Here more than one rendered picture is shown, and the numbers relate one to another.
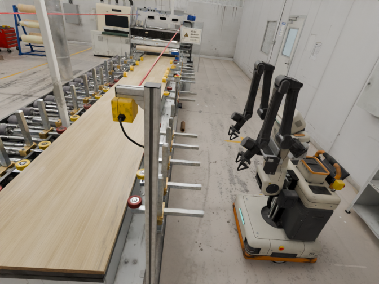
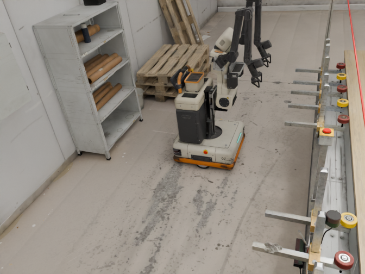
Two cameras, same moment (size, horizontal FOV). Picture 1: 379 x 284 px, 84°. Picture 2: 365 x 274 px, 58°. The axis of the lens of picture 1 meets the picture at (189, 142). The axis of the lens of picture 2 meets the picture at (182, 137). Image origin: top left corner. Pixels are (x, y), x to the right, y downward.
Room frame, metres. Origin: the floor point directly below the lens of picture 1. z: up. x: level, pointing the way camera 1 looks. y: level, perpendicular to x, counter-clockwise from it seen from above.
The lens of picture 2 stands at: (4.20, 0.22, 2.28)
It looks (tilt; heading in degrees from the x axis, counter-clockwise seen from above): 34 degrees down; 208
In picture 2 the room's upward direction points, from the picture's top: 7 degrees counter-clockwise
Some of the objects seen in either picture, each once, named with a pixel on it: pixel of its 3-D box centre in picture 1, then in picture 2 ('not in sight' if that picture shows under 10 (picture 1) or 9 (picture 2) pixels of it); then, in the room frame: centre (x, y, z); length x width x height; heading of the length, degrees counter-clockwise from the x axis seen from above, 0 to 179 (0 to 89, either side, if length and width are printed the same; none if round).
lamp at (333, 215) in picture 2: not in sight; (329, 231); (3.08, 0.31, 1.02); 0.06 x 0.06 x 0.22; 4
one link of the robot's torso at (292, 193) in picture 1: (273, 189); (224, 98); (1.37, -0.75, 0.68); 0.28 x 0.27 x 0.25; 4
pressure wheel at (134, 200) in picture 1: (135, 205); (340, 69); (0.87, 0.28, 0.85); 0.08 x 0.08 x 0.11
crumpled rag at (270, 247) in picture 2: not in sight; (272, 246); (3.13, 0.08, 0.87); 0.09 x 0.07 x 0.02; 94
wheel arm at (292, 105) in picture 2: (175, 145); (315, 107); (1.63, 0.13, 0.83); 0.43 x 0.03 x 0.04; 94
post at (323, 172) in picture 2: not in sight; (318, 203); (2.83, 0.25, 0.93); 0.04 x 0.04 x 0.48; 4
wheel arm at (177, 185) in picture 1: (170, 185); (316, 83); (1.13, 0.10, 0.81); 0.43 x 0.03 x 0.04; 94
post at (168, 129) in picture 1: (167, 154); (323, 82); (1.34, 0.16, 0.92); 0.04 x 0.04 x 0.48; 4
